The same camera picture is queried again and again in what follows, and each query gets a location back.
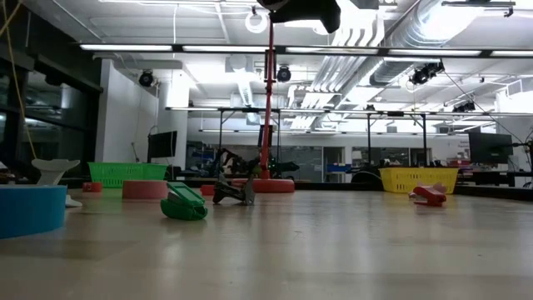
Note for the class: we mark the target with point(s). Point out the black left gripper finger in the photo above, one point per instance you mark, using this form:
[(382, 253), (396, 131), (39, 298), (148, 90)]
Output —
[(308, 10)]

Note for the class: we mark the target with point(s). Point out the black chrome staple remover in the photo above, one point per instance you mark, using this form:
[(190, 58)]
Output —
[(231, 192)]

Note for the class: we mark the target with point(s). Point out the pink tape roll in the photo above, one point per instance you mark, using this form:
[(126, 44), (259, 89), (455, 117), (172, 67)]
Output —
[(143, 189)]

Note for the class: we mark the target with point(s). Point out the small red block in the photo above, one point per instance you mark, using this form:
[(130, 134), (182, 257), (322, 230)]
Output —
[(91, 187)]

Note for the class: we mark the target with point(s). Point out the light blue tape roll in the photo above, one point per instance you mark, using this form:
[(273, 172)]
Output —
[(29, 212)]

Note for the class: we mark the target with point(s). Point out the red staple remover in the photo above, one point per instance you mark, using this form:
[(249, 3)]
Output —
[(431, 195)]

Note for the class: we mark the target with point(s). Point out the green mini stapler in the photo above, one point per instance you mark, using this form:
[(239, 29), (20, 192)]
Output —
[(183, 210)]

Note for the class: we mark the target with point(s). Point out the white staple remover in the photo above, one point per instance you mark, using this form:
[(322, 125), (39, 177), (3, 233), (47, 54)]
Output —
[(52, 171)]

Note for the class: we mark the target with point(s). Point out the black round spotlight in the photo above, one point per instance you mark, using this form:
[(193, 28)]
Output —
[(146, 78), (283, 73)]

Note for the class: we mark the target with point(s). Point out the blue storage bin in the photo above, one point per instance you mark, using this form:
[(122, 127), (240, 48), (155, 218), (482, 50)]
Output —
[(338, 168)]

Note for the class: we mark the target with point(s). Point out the person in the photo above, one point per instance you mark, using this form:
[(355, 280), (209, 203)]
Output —
[(250, 166)]

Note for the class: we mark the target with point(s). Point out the black chair back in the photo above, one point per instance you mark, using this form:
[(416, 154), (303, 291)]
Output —
[(366, 178)]

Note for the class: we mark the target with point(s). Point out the red pole stand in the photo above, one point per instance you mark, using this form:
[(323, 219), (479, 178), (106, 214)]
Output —
[(266, 185)]

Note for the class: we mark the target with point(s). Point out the long ceiling light bar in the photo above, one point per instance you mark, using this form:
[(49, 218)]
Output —
[(125, 47)]

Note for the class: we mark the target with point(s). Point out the black computer monitor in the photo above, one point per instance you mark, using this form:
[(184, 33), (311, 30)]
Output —
[(162, 146), (489, 148)]

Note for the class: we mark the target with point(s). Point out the yellow plastic basket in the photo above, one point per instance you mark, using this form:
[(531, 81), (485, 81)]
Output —
[(416, 179)]

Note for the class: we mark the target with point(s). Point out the green plastic basket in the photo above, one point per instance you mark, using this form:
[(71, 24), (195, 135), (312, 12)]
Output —
[(125, 175)]

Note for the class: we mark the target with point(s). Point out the silver ventilation duct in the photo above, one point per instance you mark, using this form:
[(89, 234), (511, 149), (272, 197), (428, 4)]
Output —
[(416, 25)]

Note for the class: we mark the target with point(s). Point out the black ceiling camera rig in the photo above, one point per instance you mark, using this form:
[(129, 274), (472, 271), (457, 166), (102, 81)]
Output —
[(424, 73)]

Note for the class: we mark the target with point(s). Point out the black metal workstation frame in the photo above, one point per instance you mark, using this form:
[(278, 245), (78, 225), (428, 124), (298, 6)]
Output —
[(220, 137), (369, 141)]

